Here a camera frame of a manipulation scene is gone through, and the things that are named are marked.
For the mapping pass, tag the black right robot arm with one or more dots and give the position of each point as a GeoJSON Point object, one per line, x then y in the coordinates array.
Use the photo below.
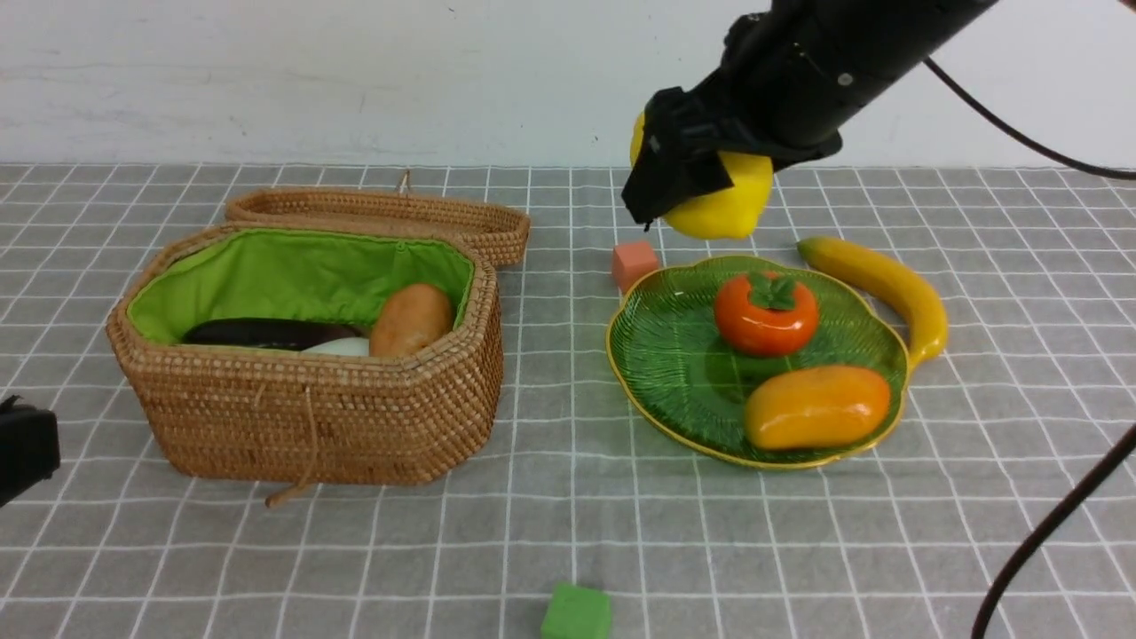
{"type": "Point", "coordinates": [896, 36]}

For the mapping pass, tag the brown potato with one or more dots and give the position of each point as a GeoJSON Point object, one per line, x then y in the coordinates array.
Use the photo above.
{"type": "Point", "coordinates": [411, 319]}

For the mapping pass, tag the yellow lemon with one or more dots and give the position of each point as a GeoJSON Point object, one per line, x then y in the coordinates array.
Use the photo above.
{"type": "Point", "coordinates": [732, 214]}

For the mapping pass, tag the green foam cube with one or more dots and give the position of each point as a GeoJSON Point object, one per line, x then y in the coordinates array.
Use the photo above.
{"type": "Point", "coordinates": [576, 612]}

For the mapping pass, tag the grey checkered tablecloth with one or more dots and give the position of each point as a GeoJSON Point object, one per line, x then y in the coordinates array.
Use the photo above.
{"type": "Point", "coordinates": [1035, 267]}

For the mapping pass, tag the white radish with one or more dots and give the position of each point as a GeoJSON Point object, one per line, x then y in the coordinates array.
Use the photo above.
{"type": "Point", "coordinates": [343, 347]}

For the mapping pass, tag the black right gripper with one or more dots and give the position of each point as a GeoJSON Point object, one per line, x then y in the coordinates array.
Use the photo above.
{"type": "Point", "coordinates": [787, 80]}

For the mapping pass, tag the orange yellow mango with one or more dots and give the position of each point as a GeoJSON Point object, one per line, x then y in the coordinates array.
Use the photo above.
{"type": "Point", "coordinates": [818, 407]}

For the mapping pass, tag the orange foam cube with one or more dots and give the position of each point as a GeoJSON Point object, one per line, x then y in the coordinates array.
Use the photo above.
{"type": "Point", "coordinates": [632, 261]}

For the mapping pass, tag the purple eggplant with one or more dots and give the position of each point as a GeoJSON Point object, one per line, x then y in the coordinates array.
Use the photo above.
{"type": "Point", "coordinates": [267, 333]}

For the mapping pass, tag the orange persimmon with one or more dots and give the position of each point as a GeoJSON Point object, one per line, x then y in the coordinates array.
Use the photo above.
{"type": "Point", "coordinates": [767, 315]}

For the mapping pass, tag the yellow banana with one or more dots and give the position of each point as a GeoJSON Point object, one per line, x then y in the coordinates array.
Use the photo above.
{"type": "Point", "coordinates": [909, 294]}

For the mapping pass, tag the woven wicker basket green lining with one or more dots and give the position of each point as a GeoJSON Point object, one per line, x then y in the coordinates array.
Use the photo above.
{"type": "Point", "coordinates": [249, 414]}

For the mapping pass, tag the woven wicker basket lid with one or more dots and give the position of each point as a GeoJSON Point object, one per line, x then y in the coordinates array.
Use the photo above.
{"type": "Point", "coordinates": [497, 233]}

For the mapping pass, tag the green glass leaf plate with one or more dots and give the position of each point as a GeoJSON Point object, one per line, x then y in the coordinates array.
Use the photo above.
{"type": "Point", "coordinates": [668, 357]}

